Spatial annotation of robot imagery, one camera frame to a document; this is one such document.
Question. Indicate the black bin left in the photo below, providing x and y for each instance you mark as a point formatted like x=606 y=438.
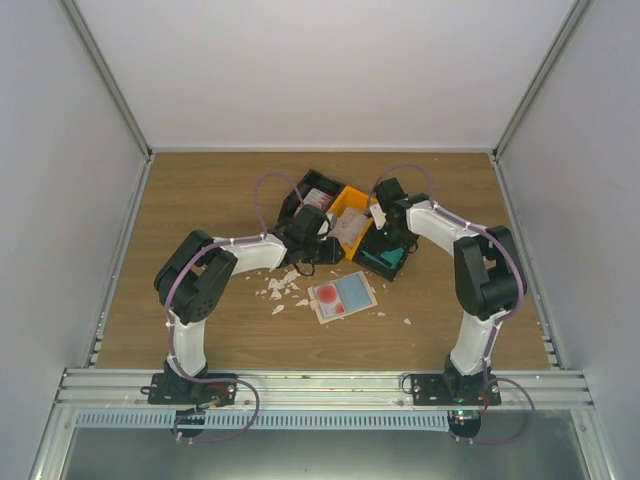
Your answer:
x=312 y=179

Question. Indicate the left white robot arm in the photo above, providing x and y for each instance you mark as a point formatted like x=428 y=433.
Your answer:
x=191 y=283

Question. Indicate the red circle cards stack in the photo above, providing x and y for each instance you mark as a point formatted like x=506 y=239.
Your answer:
x=318 y=199

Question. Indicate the red circle card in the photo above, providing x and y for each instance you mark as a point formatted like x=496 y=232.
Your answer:
x=326 y=302

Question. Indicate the yellow bin middle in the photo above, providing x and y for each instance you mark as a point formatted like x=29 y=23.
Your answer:
x=351 y=197

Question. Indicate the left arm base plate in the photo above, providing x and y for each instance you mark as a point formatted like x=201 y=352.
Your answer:
x=191 y=398

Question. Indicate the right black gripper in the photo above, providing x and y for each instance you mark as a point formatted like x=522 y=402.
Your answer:
x=377 y=246

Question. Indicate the black bin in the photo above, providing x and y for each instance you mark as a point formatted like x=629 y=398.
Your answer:
x=361 y=260
x=312 y=179

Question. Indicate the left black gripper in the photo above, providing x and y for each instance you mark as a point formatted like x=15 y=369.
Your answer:
x=331 y=253

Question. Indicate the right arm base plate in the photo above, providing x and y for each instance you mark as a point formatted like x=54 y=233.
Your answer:
x=465 y=399

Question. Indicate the aluminium rail frame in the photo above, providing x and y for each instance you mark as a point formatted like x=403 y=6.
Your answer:
x=290 y=390

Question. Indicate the grey slotted cable duct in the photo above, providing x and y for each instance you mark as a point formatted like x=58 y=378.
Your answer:
x=286 y=420

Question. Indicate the teal cards stack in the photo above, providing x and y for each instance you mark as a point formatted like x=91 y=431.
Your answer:
x=389 y=259

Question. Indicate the beige leather card holder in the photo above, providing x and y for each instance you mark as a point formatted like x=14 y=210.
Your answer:
x=356 y=293

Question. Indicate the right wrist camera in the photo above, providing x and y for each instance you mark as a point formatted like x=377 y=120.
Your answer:
x=378 y=215

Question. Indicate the black bin right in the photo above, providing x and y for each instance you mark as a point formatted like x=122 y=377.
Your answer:
x=361 y=260

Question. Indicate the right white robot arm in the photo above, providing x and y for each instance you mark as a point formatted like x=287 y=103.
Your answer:
x=489 y=283

